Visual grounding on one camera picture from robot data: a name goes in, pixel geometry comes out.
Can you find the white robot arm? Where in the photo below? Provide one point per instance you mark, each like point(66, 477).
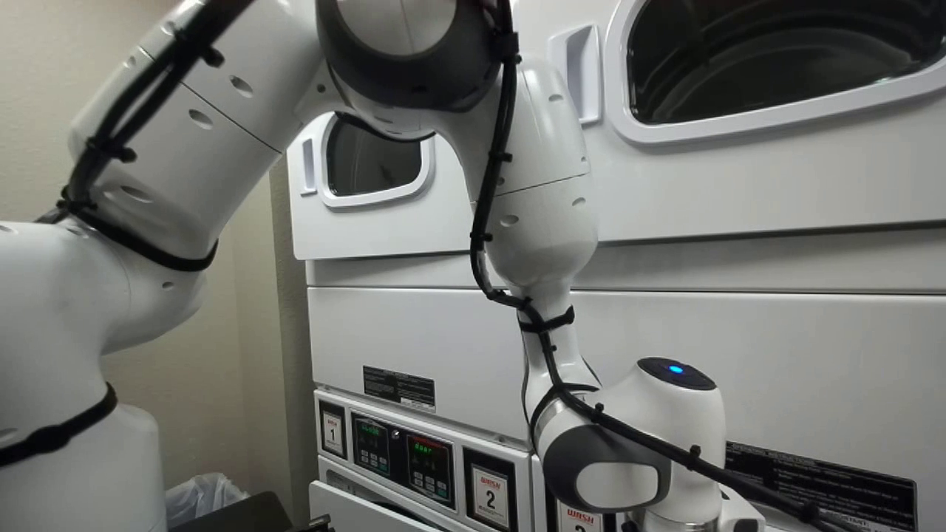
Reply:
point(171, 147)

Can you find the black warning label left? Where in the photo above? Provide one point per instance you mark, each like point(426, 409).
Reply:
point(397, 386)

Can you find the black warning label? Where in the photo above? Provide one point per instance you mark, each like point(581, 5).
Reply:
point(860, 494)
point(397, 386)

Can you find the left white stacked washer dryer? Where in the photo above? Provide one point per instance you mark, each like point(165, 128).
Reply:
point(421, 315)

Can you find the white stacked washer dryer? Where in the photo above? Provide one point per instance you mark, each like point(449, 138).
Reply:
point(421, 315)
point(826, 344)

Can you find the left washer control panel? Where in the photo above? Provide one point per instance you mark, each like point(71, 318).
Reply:
point(399, 472)

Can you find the right dryer door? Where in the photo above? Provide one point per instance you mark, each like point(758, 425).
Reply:
point(751, 117)

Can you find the right white stacked washer dryer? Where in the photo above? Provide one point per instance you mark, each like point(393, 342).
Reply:
point(826, 344)

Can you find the black object at bottom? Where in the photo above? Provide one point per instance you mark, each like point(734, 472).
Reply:
point(257, 513)

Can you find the clear plastic bag bin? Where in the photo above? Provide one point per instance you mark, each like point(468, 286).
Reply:
point(202, 503)

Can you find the black warning label right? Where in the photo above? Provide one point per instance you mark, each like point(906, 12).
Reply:
point(860, 494)

